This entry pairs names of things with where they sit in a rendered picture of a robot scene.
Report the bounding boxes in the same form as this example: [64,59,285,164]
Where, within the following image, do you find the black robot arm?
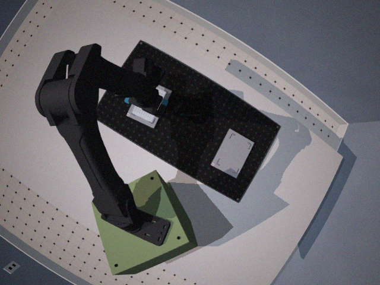
[35,43,170,246]

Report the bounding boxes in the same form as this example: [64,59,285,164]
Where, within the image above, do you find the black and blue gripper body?
[128,95,166,118]

